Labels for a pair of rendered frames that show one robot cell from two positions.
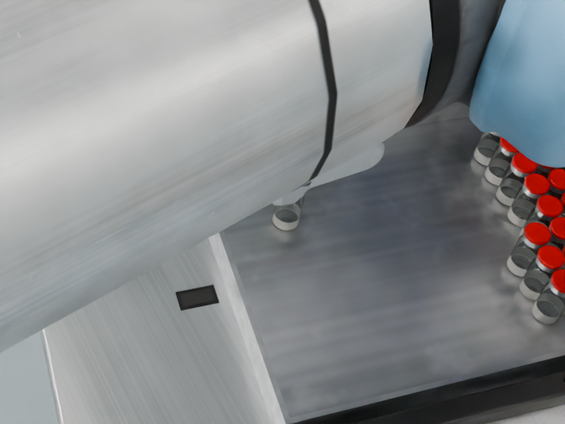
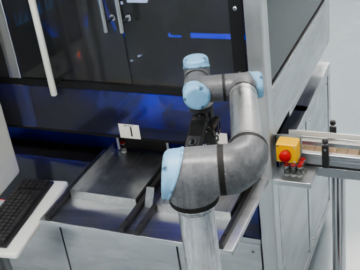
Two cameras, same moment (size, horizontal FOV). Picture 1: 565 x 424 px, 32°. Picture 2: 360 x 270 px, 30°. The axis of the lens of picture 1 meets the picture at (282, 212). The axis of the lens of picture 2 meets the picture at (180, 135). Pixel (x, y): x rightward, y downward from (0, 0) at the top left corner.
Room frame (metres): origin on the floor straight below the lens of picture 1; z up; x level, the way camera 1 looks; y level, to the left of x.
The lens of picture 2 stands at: (-1.01, 1.12, 2.19)
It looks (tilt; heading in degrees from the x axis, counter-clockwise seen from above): 29 degrees down; 323
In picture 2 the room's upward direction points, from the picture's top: 8 degrees counter-clockwise
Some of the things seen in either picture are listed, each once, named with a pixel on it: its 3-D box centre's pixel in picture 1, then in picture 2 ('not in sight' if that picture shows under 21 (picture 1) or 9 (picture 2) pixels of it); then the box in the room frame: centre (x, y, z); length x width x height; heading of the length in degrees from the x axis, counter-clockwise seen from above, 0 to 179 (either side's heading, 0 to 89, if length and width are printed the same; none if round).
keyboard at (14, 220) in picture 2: not in sight; (14, 210); (1.03, 0.38, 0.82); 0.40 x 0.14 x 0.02; 124
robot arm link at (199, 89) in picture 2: not in sight; (202, 89); (0.27, 0.05, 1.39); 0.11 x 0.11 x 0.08; 46
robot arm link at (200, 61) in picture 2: not in sight; (197, 74); (0.35, -0.01, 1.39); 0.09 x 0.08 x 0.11; 136
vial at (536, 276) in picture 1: (541, 272); not in sight; (0.47, -0.21, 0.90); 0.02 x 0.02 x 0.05
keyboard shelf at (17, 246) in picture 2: not in sight; (10, 215); (1.05, 0.39, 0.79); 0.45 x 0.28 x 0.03; 124
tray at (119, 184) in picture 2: not in sight; (124, 172); (0.79, 0.03, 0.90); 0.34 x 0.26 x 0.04; 117
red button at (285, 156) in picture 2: not in sight; (285, 155); (0.30, -0.30, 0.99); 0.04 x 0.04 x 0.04; 27
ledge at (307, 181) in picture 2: not in sight; (297, 173); (0.32, -0.38, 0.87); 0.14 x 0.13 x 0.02; 117
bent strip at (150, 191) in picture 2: not in sight; (143, 205); (0.56, 0.12, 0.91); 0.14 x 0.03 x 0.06; 117
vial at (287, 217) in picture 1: (288, 204); not in sight; (0.49, 0.00, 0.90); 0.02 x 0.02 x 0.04
